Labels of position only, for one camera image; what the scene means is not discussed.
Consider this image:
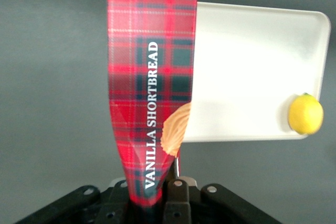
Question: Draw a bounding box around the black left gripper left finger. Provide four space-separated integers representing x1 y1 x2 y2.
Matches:
15 179 138 224

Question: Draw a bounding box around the white plastic tray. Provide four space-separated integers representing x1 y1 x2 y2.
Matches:
183 1 332 142

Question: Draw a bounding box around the yellow lemon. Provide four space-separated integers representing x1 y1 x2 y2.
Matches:
288 92 324 135

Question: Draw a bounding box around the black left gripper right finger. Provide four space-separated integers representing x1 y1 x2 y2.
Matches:
162 158 282 224

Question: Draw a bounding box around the red tartan shortbread cookie box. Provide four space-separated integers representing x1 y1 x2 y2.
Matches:
106 0 198 207

